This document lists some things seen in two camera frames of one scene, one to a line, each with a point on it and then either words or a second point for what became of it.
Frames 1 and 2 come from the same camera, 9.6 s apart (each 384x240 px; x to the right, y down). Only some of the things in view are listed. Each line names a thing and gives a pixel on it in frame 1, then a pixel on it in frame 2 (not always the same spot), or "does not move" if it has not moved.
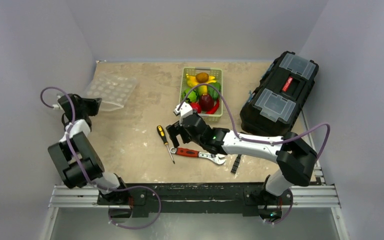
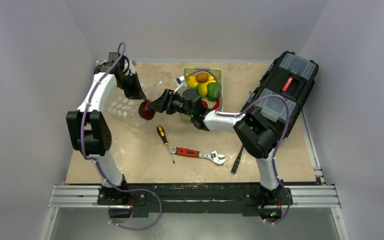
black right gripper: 181,131 -> 168,102
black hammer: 236,164 does not move
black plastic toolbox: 277,100 does not move
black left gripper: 94,104 -> 137,93
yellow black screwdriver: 161,132 does not move
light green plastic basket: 216,72 does not move
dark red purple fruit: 206,102 -> 145,112
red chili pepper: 212,111 does not move
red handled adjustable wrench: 192,153 does not move
